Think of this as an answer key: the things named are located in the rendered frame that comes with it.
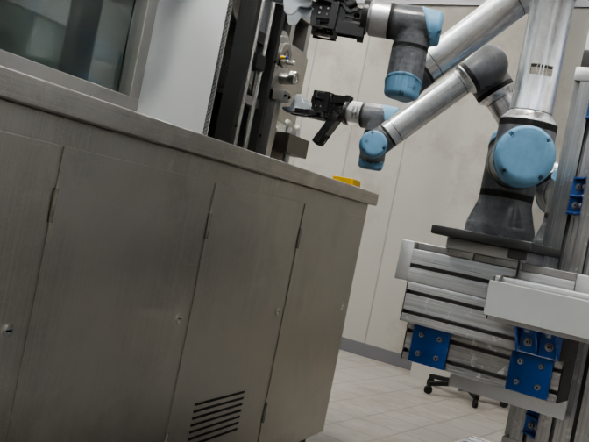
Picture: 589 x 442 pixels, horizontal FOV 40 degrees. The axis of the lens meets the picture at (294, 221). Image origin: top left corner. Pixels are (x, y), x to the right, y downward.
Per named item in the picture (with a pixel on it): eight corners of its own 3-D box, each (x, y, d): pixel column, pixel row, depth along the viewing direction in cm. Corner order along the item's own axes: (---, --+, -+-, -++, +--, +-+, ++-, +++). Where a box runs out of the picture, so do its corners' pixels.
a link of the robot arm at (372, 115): (391, 132, 231) (396, 103, 231) (355, 127, 236) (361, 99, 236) (399, 137, 238) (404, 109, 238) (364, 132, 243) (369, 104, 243)
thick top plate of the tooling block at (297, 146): (286, 152, 253) (290, 132, 253) (180, 134, 269) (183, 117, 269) (306, 159, 268) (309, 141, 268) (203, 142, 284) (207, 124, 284)
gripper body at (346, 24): (306, 24, 166) (363, 32, 164) (314, -15, 167) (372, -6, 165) (309, 38, 173) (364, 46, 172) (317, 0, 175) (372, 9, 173)
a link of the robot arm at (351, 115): (364, 129, 243) (355, 124, 235) (350, 127, 245) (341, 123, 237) (369, 105, 243) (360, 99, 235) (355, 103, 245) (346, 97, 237)
